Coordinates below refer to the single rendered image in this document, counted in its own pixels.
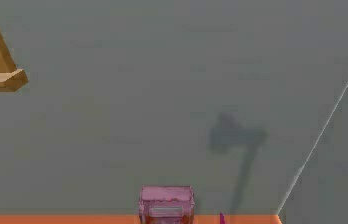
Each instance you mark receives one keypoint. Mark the pink mailbox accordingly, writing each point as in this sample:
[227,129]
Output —
[166,201]

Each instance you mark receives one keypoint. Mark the magenta pointed object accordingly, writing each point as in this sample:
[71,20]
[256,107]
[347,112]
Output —
[222,219]

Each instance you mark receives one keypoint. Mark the orange table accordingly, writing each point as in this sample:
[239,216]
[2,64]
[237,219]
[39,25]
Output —
[65,220]

